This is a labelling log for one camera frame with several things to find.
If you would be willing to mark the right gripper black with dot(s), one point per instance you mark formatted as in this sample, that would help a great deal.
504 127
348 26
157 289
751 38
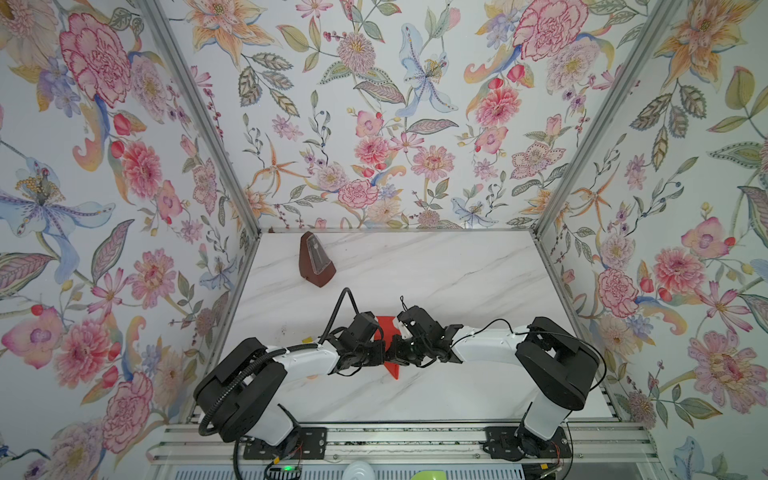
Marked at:
396 354

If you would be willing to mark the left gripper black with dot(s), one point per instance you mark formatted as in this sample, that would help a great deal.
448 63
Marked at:
380 349

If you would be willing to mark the red square paper sheet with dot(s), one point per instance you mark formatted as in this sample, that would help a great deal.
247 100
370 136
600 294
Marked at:
388 332

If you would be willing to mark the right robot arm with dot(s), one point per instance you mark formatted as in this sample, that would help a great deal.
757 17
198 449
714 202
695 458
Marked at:
562 366

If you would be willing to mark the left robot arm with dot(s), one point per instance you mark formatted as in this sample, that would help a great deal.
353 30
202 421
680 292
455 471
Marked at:
237 398

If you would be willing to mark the brown wooden metronome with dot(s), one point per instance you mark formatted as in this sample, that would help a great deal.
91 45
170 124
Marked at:
314 264

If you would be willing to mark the white round object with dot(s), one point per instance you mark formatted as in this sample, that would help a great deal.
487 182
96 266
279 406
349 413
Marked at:
359 470

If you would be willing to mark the green object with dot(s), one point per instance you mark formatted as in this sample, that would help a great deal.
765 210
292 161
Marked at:
429 475

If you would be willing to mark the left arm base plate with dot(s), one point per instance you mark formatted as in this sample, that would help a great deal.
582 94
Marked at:
302 443

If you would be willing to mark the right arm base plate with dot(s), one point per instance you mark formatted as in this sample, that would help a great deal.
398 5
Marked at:
515 443

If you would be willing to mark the aluminium front rail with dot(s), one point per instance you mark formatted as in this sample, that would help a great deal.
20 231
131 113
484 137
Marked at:
400 443

